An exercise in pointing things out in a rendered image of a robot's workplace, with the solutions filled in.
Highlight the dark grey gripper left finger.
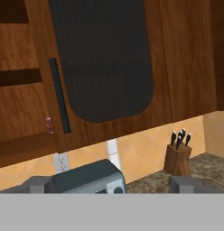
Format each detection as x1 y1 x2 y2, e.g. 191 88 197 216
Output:
0 176 53 194

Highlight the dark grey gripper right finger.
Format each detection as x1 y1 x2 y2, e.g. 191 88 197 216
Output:
170 175 224 194

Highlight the brown cabinet door, dark panel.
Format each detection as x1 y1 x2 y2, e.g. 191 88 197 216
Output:
23 0 173 154

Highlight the wooden knife block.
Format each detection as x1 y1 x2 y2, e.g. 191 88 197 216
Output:
163 128 193 178

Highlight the grey toaster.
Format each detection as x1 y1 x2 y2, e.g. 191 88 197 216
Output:
44 158 128 195

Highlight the white wall socket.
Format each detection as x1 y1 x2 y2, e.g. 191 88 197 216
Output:
52 152 71 174

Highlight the black cabinet door handle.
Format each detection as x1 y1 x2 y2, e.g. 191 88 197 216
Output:
48 57 72 134

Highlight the open brown wall cabinet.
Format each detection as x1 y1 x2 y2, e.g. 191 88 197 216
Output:
0 0 59 170

